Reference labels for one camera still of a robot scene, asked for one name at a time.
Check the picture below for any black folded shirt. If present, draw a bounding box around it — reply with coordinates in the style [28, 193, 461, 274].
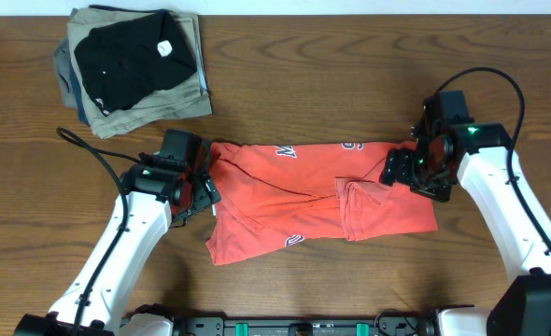
[75, 11, 197, 116]

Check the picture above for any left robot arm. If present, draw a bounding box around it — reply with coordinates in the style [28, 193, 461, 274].
[14, 128, 220, 336]

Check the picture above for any khaki folded garment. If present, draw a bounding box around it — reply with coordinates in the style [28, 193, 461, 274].
[66, 6, 212, 139]

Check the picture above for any grey folded garment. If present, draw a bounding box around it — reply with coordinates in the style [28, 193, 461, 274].
[53, 38, 78, 108]

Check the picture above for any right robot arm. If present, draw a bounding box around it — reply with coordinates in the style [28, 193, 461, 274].
[380, 91, 551, 335]

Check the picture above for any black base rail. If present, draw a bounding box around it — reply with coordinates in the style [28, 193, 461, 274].
[120, 316, 440, 336]

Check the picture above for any red printed t-shirt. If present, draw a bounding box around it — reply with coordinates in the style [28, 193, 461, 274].
[206, 142, 438, 265]

